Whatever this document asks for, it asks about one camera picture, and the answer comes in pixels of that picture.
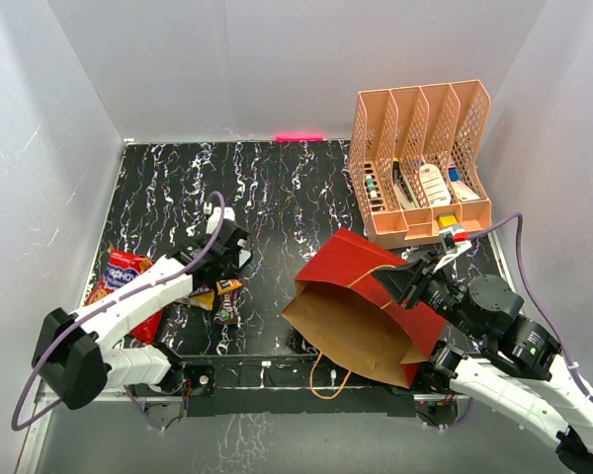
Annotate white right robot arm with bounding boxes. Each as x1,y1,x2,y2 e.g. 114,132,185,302
373,252,593,473

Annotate red candy bag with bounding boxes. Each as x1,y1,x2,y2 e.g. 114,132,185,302
83,245,165,346

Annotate peach plastic file organizer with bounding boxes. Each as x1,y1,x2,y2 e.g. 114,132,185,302
348,80,491,249

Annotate brown M&M's pack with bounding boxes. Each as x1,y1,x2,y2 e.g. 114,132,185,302
213,290,239,326

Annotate white label card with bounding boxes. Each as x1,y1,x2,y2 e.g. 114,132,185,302
419,164,452,206

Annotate yellow sticky note block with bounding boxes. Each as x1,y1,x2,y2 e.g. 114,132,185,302
436,213,459,229

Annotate pink tape strip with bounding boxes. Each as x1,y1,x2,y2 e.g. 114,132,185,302
274,132,324,142

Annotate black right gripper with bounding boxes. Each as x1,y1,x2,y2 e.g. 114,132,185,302
370,249,481,339

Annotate yellow M&M's pack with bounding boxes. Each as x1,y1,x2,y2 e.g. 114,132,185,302
215,278,242,295
175,290,215,311

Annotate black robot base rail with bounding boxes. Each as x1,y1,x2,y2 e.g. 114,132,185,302
127,353,480,421

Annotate red brown paper bag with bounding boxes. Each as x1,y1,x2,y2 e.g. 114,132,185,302
282,228,446,388

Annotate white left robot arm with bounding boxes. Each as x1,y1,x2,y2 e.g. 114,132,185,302
32,220,252,410

